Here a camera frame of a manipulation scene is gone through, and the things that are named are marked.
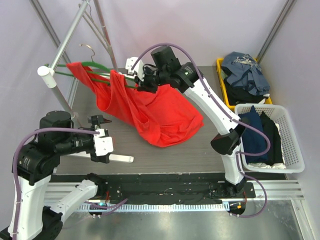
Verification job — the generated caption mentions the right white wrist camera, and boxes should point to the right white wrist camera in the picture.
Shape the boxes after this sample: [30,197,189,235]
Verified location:
[125,57,144,79]

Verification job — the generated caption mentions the white plastic laundry basket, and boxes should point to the white plastic laundry basket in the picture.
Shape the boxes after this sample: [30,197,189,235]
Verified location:
[234,103,305,174]

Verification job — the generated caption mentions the white slotted cable duct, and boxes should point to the white slotted cable duct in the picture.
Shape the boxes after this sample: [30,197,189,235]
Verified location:
[77,202,231,213]

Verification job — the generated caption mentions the black garment in tray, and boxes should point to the black garment in tray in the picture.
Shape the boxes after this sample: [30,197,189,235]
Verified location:
[224,82,268,105]

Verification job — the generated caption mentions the grey clothes hanger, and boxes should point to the grey clothes hanger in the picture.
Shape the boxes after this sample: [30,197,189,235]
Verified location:
[82,5,112,57]

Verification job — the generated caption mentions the navy garment in basket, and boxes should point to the navy garment in basket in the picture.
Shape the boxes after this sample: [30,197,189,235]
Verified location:
[239,106,268,164]

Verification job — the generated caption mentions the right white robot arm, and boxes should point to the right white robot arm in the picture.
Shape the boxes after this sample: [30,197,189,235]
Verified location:
[126,44,246,198]

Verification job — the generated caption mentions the metal clothes rack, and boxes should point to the metal clothes rack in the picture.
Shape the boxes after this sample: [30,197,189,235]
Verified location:
[37,0,135,163]

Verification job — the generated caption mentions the red tank top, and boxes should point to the red tank top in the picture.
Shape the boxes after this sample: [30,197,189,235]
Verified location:
[66,62,204,148]

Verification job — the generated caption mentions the blue grey garment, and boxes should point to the blue grey garment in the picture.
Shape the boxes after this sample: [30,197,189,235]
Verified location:
[221,51,270,96]

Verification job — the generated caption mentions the yellow plastic tray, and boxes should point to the yellow plastic tray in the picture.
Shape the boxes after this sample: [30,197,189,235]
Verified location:
[216,58,273,111]

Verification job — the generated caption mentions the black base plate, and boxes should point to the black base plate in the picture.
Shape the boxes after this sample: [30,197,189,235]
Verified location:
[49,172,257,204]

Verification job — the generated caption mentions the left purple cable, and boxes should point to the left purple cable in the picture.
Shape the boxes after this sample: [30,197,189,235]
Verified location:
[11,127,129,238]

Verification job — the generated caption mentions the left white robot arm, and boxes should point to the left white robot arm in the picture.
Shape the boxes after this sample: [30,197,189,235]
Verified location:
[0,110,114,240]

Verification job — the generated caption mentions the green clothes hanger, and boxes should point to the green clothes hanger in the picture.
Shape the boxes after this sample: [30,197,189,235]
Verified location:
[44,43,140,89]

